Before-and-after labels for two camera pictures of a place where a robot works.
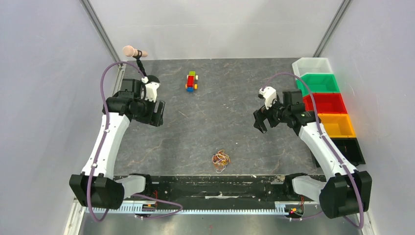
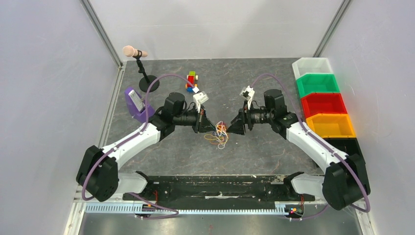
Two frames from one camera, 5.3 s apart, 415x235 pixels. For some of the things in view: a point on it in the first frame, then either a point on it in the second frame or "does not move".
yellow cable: (220, 158) → (216, 138)
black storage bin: (349, 149) does not move
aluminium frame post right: (332, 29) does not move
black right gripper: (268, 116) → (246, 119)
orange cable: (215, 157) → (220, 128)
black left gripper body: (149, 116) → (199, 115)
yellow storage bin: (337, 125) does not move
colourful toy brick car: (191, 85) does not move
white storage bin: (304, 65) does not move
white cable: (222, 170) → (220, 129)
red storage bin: (325, 103) does not move
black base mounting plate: (218, 189) does not move
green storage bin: (317, 82) does not move
